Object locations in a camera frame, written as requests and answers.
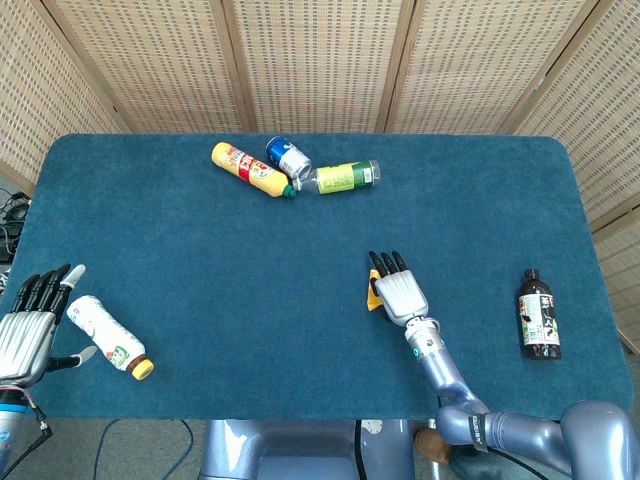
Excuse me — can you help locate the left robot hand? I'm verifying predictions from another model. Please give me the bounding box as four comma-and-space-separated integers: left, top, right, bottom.
0, 263, 98, 390

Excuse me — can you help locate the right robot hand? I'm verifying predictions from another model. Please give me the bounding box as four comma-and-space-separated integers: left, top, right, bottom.
368, 250, 432, 326

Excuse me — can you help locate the white bottle yellow cap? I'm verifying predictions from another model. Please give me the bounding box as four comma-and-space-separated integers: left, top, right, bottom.
66, 294, 155, 382

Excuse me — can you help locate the clear bottle green label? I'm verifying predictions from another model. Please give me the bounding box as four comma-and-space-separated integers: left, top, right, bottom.
292, 159, 383, 195

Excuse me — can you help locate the dark tea bottle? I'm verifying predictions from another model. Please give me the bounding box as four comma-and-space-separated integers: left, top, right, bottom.
517, 268, 563, 360

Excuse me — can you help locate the blue table cloth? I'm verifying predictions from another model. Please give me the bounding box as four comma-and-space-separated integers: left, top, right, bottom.
3, 132, 634, 422

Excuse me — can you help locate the brown wooden object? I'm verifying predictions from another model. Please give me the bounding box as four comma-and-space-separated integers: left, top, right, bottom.
415, 428, 454, 462

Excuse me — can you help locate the blue and silver can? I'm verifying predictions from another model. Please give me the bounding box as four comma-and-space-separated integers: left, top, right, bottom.
265, 136, 313, 180

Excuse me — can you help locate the blue-grey robot torso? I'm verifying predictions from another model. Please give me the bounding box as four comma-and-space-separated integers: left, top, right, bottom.
198, 418, 416, 480

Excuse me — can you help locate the yellow bottle green cap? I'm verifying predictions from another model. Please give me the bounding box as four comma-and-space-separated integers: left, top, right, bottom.
210, 141, 297, 200

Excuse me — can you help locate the woven folding screen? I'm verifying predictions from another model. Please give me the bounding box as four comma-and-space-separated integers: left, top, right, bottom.
0, 0, 640, 346

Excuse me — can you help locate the black cables bundle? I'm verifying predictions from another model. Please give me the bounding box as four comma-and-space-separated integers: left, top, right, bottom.
0, 187, 34, 289

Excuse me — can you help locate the blue floor cable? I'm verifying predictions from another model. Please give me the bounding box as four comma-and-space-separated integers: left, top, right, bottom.
92, 418, 195, 480

